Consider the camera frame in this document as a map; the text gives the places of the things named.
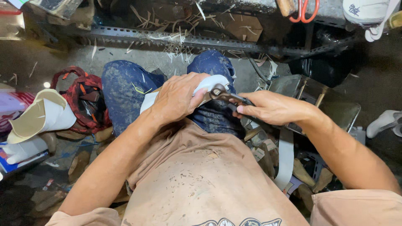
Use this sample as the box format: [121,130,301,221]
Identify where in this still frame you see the person's right hand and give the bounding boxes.
[231,90,315,127]

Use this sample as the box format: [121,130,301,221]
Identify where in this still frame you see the person's left hand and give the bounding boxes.
[149,72,211,127]

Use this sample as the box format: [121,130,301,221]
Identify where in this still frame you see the white leather shoe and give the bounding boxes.
[139,74,232,115]

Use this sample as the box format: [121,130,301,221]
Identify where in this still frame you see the rusty metal lasting pincers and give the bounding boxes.
[209,83,256,111]

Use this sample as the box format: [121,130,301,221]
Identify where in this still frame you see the white leather strip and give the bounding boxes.
[273,129,294,191]

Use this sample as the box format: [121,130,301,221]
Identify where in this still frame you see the person's dusty blue jeans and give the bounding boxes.
[101,50,246,139]

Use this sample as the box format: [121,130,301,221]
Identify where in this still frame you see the dark metal tray box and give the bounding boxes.
[268,74,362,136]

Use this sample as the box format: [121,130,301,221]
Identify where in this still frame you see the black plastic bag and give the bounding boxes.
[288,55,355,88]

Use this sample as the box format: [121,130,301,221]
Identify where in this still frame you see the heap of wooden shoe lasts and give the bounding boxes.
[245,127,335,212]

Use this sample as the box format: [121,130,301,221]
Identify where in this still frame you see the person's tan shirt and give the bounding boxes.
[45,118,402,226]

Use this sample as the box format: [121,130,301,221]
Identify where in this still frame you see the brown cardboard piece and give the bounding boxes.
[225,14,263,43]

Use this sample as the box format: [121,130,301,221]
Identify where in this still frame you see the small white plastic bottle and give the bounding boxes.
[350,126,367,145]

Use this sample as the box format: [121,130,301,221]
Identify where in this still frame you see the red and black bag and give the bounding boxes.
[51,66,112,134]

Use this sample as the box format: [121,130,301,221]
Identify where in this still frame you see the pile of wooden shoe lasts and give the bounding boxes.
[30,126,131,220]

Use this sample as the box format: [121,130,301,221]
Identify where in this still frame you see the rolled white leather sheet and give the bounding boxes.
[7,89,77,144]

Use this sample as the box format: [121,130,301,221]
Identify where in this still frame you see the white sneaker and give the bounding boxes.
[342,0,402,42]

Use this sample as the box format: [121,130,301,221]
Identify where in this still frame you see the pink printed box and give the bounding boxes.
[0,91,36,133]

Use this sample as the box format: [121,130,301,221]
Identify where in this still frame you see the blue printed box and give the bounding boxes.
[0,143,50,174]

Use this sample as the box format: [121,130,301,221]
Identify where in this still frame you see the black cable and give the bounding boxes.
[247,56,271,86]

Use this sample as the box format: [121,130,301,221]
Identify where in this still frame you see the perforated metal rack frame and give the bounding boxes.
[72,24,355,58]

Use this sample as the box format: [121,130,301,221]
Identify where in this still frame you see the orange handled scissors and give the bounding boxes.
[289,0,320,24]

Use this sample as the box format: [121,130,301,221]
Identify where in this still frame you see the wooden tool handle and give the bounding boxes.
[276,0,298,17]

